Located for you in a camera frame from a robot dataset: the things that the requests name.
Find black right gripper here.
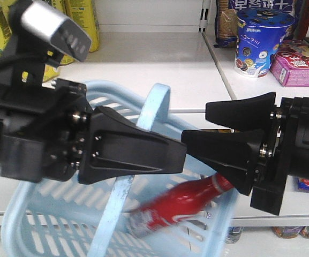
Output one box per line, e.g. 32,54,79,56
181,92,309,215

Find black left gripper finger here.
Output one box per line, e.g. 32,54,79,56
78,106,186,185

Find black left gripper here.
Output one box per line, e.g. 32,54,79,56
0,79,92,183

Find light blue plastic basket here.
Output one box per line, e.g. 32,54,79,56
0,79,241,257

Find red coke bottle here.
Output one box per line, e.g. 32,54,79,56
127,173,233,238

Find purple snack box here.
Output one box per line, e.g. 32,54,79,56
270,40,309,87

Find blue oreo cup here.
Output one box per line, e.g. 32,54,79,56
234,7,295,78

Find white metal shelving unit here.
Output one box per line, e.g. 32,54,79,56
0,1,309,256

